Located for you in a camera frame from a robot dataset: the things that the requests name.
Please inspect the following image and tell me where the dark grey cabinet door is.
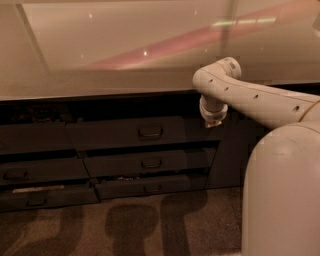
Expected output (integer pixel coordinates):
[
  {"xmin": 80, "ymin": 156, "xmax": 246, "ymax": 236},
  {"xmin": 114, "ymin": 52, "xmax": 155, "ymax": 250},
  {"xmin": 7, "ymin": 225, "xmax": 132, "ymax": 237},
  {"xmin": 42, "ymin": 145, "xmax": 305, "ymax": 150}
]
[{"xmin": 205, "ymin": 109, "xmax": 269, "ymax": 189}]

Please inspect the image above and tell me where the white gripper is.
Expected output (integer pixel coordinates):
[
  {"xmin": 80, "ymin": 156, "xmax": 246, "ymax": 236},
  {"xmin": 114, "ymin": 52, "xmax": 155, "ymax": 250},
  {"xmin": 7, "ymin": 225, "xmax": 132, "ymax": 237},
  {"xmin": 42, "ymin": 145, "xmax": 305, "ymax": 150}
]
[{"xmin": 199, "ymin": 95, "xmax": 228, "ymax": 129}]

